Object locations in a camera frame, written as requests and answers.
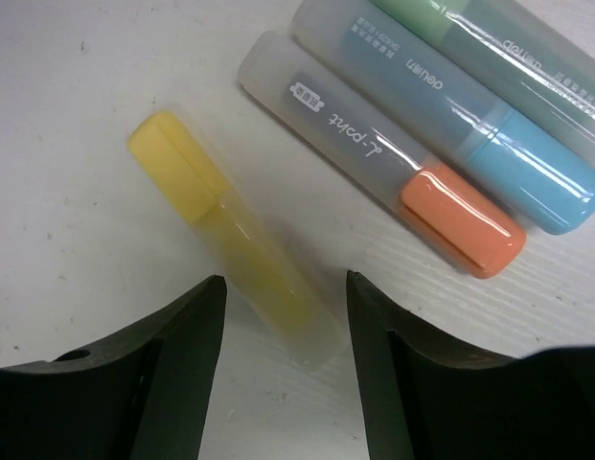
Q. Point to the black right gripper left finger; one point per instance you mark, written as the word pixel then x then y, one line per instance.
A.
pixel 140 393

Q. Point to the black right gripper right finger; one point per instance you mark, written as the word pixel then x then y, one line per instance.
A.
pixel 426 394

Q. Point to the yellow highlighter marker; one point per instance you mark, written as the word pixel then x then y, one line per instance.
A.
pixel 285 297

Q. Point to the blue highlighter marker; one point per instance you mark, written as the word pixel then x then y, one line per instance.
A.
pixel 448 111

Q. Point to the orange highlighter marker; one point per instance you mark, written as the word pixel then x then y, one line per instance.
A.
pixel 413 185

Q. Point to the green highlighter marker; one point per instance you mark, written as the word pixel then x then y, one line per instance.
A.
pixel 524 61

